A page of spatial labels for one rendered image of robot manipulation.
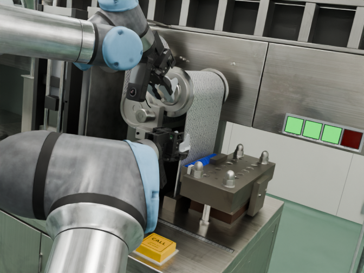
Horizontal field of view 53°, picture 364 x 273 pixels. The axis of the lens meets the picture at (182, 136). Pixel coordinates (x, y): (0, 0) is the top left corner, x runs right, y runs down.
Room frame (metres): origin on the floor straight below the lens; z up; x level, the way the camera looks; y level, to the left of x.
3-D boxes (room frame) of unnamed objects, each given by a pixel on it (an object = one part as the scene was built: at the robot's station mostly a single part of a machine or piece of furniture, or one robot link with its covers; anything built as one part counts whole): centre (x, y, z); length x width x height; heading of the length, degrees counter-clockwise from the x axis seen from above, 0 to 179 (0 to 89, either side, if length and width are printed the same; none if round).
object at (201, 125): (1.15, -0.06, 1.11); 0.23 x 0.01 x 0.18; 152
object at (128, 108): (1.23, 0.10, 1.18); 0.26 x 0.12 x 0.12; 152
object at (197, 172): (1.00, -0.06, 1.05); 0.04 x 0.04 x 0.04
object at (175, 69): (1.07, 0.05, 1.25); 0.15 x 0.01 x 0.15; 62
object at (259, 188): (1.10, -0.27, 0.97); 0.10 x 0.03 x 0.11; 152
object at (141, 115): (1.02, 0.12, 1.18); 0.04 x 0.02 x 0.04; 62
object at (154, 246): (0.79, 0.02, 0.91); 0.07 x 0.07 x 0.02; 62
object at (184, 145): (1.03, -0.01, 1.11); 0.09 x 0.03 x 0.06; 151
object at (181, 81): (1.18, -0.01, 1.25); 0.26 x 0.12 x 0.12; 152
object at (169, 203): (1.15, -0.06, 0.92); 0.28 x 0.04 x 0.04; 152
